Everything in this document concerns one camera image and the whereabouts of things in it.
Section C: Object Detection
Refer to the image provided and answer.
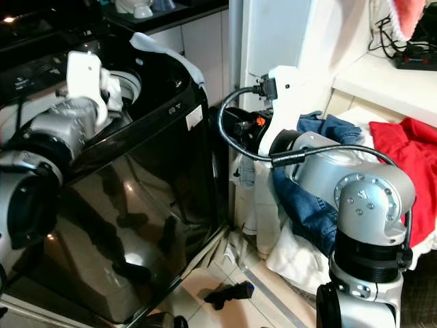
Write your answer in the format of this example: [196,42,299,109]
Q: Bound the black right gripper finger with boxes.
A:
[220,107,244,141]

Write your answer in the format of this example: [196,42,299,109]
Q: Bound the black top-load washing machine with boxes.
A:
[0,31,231,325]

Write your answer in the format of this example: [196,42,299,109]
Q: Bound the grey metal pole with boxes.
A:
[227,0,247,110]

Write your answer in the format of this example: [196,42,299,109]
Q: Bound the blue denim jeans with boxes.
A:
[270,111,371,258]

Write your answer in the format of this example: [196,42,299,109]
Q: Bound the white shelf cabinet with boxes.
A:
[244,0,437,129]

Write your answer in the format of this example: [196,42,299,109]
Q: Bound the white cloth pile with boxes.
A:
[236,146,335,296]

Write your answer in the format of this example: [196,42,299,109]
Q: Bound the white ceramic cup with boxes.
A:
[114,0,155,20]

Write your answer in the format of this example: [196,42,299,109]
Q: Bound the red garment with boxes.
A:
[369,117,437,248]

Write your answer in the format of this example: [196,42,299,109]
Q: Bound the black sock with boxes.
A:
[203,281,255,310]

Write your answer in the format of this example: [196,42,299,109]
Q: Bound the black power strip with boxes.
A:
[392,41,437,71]

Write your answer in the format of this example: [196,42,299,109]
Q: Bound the pink towel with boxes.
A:
[388,0,437,42]

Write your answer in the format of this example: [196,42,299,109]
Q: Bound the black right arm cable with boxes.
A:
[216,85,405,173]

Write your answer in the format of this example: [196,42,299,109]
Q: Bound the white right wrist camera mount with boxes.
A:
[256,66,306,162]

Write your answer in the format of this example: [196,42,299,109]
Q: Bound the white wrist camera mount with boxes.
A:
[256,66,306,162]
[66,51,111,105]

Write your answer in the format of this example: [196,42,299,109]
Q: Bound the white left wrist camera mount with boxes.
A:
[66,51,111,105]

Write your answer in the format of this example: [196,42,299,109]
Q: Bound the black tangled power cords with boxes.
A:
[367,12,419,57]

